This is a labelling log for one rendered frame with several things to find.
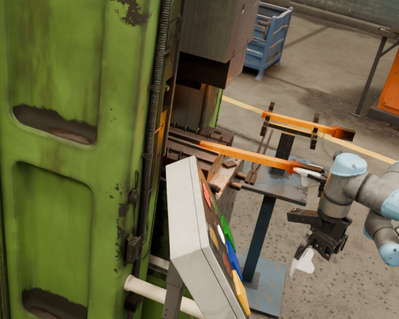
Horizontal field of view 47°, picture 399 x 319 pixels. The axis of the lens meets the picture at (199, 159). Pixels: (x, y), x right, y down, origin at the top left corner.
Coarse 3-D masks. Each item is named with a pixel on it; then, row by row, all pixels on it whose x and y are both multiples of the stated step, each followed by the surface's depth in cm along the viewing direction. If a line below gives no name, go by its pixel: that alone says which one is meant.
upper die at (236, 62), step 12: (180, 60) 139; (192, 60) 138; (204, 60) 137; (240, 60) 147; (180, 72) 141; (192, 72) 140; (204, 72) 138; (216, 72) 137; (228, 72) 136; (240, 72) 153; (216, 84) 139; (228, 84) 141
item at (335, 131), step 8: (264, 112) 203; (280, 120) 202; (288, 120) 201; (296, 120) 201; (304, 120) 202; (312, 128) 200; (320, 128) 199; (328, 128) 199; (336, 128) 198; (344, 128) 199; (336, 136) 200; (344, 136) 199; (352, 136) 198
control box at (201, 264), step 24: (168, 168) 115; (192, 168) 111; (168, 192) 107; (192, 192) 103; (168, 216) 99; (192, 216) 96; (216, 216) 113; (192, 240) 90; (192, 264) 90; (216, 264) 90; (192, 288) 93; (216, 288) 94; (216, 312) 97; (240, 312) 98
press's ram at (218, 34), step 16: (192, 0) 125; (208, 0) 124; (224, 0) 122; (240, 0) 123; (256, 0) 143; (192, 16) 127; (208, 16) 125; (224, 16) 124; (240, 16) 129; (192, 32) 129; (208, 32) 127; (224, 32) 126; (240, 32) 135; (192, 48) 131; (208, 48) 129; (224, 48) 128; (240, 48) 142
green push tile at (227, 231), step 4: (224, 220) 121; (224, 224) 120; (224, 228) 119; (228, 228) 122; (224, 232) 117; (228, 232) 119; (228, 236) 117; (232, 236) 126; (228, 240) 118; (232, 240) 122; (232, 244) 119
